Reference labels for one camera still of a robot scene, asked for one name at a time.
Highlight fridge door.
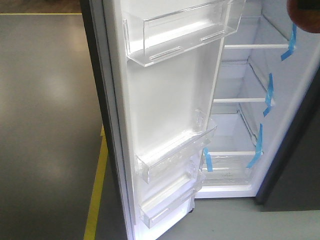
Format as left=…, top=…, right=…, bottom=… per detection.
left=79, top=0, right=248, bottom=240

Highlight red yellow apple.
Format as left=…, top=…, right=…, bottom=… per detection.
left=286, top=0, right=320, bottom=34

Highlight dark grey fridge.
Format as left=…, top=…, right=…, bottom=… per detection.
left=80, top=0, right=320, bottom=240

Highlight lower glass fridge shelf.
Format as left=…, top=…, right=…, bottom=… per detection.
left=207, top=110, right=259, bottom=153

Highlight glass fridge shelf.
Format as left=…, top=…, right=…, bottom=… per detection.
left=224, top=16, right=289, bottom=50
left=213, top=60, right=269, bottom=104
left=207, top=110, right=259, bottom=153

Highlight middle glass fridge shelf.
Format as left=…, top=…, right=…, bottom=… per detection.
left=213, top=60, right=269, bottom=104

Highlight upper glass fridge shelf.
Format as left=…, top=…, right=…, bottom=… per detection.
left=224, top=16, right=289, bottom=50

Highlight middle clear door bin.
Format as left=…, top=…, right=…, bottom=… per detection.
left=135, top=109, right=217, bottom=184

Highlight clear door bin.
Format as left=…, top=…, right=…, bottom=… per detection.
left=122, top=0, right=245, bottom=67
left=139, top=164, right=205, bottom=229
left=135, top=109, right=217, bottom=184

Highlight left drawer blue tape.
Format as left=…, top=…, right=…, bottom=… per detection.
left=203, top=147, right=213, bottom=172

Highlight clear crisper drawer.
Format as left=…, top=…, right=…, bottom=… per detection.
left=202, top=152, right=256, bottom=186

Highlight upper clear door bin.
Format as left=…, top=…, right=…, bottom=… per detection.
left=122, top=0, right=245, bottom=67

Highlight lower clear door bin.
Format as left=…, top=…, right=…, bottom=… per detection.
left=139, top=164, right=205, bottom=229

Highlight lower blue tape strip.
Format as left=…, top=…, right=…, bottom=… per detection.
left=246, top=123, right=263, bottom=169

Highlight blue tape strip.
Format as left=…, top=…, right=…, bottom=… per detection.
left=263, top=73, right=274, bottom=117
left=246, top=123, right=263, bottom=169
left=280, top=23, right=297, bottom=61

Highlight middle blue tape strip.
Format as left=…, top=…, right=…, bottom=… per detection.
left=263, top=73, right=274, bottom=117

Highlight yellow floor tape line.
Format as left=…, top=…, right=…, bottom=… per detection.
left=0, top=14, right=104, bottom=240

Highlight upper blue tape strip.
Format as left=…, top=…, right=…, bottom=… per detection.
left=280, top=23, right=297, bottom=61

